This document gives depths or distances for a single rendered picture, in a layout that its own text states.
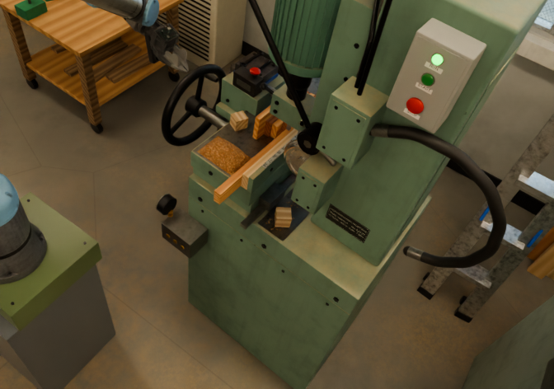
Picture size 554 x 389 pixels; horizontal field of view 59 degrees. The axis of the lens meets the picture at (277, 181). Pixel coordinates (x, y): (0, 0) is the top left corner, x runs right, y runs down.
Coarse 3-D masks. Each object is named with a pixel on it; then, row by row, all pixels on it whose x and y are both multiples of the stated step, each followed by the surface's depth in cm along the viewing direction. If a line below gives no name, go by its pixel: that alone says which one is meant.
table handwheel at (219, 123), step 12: (192, 72) 144; (204, 72) 146; (216, 72) 152; (180, 84) 142; (180, 96) 143; (192, 96) 154; (168, 108) 143; (192, 108) 153; (204, 108) 153; (168, 120) 145; (180, 120) 153; (204, 120) 167; (216, 120) 151; (168, 132) 148; (192, 132) 165; (204, 132) 167; (180, 144) 158
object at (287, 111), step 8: (280, 88) 127; (272, 96) 126; (280, 96) 125; (312, 96) 126; (272, 104) 128; (280, 104) 126; (288, 104) 124; (304, 104) 124; (312, 104) 125; (272, 112) 129; (280, 112) 127; (288, 112) 126; (296, 112) 124; (288, 120) 127; (296, 120) 126; (296, 128) 127
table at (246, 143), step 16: (224, 112) 148; (224, 128) 139; (240, 144) 135; (256, 144) 136; (192, 160) 134; (208, 160) 130; (208, 176) 134; (224, 176) 128; (272, 176) 132; (240, 192) 128; (256, 192) 128
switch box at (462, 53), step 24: (432, 24) 78; (432, 48) 76; (456, 48) 75; (480, 48) 76; (408, 72) 81; (432, 72) 79; (456, 72) 76; (408, 96) 84; (432, 96) 81; (456, 96) 81; (432, 120) 84
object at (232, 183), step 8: (280, 136) 134; (272, 144) 132; (264, 152) 129; (256, 160) 127; (240, 168) 125; (248, 168) 125; (232, 176) 123; (240, 176) 123; (224, 184) 121; (232, 184) 121; (240, 184) 125; (216, 192) 119; (224, 192) 120; (232, 192) 124; (216, 200) 121
